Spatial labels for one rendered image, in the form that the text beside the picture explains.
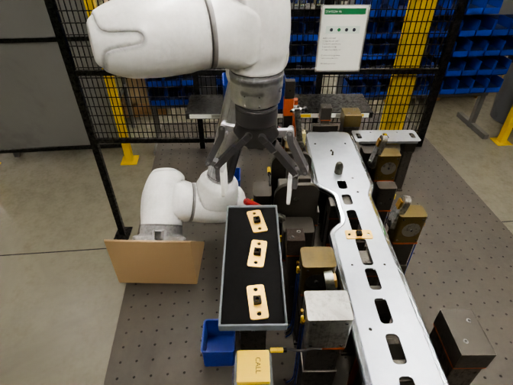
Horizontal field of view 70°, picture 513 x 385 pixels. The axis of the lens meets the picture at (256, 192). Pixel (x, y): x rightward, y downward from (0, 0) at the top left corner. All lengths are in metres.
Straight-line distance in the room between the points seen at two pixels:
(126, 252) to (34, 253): 1.54
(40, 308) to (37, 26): 1.89
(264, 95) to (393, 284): 0.69
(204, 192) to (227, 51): 0.88
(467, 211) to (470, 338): 1.00
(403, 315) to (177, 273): 0.78
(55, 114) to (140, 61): 2.91
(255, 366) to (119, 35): 0.58
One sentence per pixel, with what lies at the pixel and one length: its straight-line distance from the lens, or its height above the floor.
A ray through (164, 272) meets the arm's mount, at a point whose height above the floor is 0.77.
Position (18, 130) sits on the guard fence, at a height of 0.35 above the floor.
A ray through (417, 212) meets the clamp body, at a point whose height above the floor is 1.04.
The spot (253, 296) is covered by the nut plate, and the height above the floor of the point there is 1.17.
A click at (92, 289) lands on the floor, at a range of 2.48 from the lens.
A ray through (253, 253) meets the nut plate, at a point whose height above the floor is 1.16.
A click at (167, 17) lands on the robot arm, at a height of 1.70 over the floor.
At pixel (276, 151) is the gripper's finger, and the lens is 0.69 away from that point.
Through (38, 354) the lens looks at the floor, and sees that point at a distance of 2.35.
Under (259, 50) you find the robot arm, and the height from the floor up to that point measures 1.65.
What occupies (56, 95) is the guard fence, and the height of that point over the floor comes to 0.63.
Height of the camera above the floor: 1.82
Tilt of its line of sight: 38 degrees down
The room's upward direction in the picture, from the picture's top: straight up
